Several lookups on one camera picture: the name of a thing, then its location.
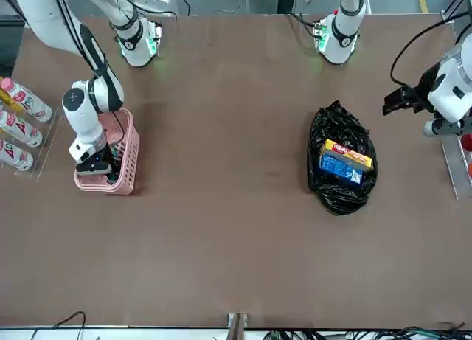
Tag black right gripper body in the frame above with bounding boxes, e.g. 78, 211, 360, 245
96, 143, 116, 168

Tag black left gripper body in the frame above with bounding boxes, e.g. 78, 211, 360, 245
412, 67, 442, 114

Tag long yellow snack box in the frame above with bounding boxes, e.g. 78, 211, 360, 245
323, 139, 374, 170

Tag blue snack box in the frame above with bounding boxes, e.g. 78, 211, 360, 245
318, 150, 364, 186

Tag pink plastic basket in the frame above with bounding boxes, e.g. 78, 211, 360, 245
74, 108, 142, 196

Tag black plastic bag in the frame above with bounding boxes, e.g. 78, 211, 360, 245
306, 99, 379, 216

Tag clear acrylic bottle stand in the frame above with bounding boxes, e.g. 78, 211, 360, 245
0, 74, 60, 183

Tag clear acrylic fruit stand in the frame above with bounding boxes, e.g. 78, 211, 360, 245
441, 135, 472, 201

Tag pink cap white bottle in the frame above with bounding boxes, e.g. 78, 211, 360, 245
0, 77, 54, 122
0, 110, 44, 148
0, 139, 35, 170

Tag yellow drink bottle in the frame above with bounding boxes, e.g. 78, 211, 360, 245
0, 87, 24, 114

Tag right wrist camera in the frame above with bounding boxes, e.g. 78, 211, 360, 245
75, 158, 114, 177

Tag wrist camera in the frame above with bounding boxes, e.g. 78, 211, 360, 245
422, 117, 465, 138
75, 158, 114, 177

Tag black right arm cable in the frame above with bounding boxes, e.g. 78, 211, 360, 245
51, 0, 128, 149

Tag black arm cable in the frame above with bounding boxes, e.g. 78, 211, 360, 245
389, 0, 466, 87
51, 0, 128, 149

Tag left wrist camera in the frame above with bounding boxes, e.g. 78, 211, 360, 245
422, 117, 465, 138

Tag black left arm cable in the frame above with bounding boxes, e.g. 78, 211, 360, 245
389, 0, 466, 87

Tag black left base cables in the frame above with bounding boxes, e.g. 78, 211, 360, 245
284, 10, 322, 38

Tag black desk cable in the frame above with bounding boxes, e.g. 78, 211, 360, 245
52, 310, 87, 333

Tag aluminium frame post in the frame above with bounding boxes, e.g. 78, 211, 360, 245
226, 311, 249, 340

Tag tangled black desk cables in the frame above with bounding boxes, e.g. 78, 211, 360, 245
263, 320, 468, 340

